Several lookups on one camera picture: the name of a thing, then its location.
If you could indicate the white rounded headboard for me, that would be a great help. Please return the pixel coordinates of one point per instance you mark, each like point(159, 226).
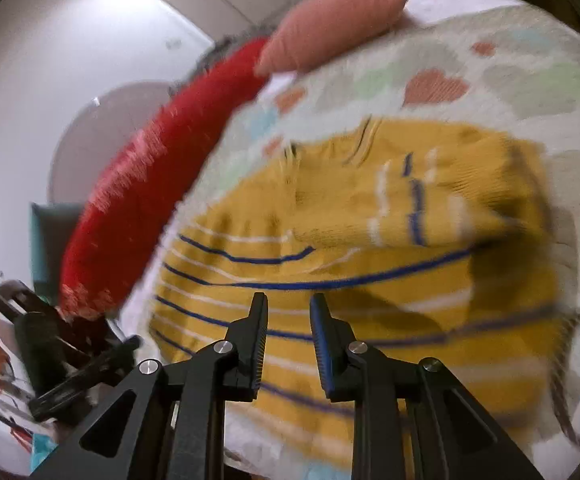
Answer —
point(84, 135)

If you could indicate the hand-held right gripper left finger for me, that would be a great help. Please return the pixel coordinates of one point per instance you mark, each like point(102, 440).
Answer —
point(262, 340)

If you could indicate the yellow striped sweater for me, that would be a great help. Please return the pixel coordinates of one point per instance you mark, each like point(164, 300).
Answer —
point(470, 185)

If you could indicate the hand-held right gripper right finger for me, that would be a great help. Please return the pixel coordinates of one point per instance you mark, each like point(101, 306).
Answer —
point(320, 345)

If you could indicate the pink pillow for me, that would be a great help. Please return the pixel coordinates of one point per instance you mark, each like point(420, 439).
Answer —
point(330, 25)

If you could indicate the teal chair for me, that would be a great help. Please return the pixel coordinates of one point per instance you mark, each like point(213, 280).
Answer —
point(49, 240)

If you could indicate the heart-printed blanket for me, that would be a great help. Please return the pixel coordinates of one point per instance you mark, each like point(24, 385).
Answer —
point(520, 80)

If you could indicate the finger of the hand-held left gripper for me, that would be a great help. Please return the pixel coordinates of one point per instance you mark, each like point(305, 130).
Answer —
point(89, 375)

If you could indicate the red floral quilt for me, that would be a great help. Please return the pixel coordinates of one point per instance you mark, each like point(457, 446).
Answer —
point(134, 200)

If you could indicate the white bed sheet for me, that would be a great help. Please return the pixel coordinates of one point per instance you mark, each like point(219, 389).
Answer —
point(445, 0)

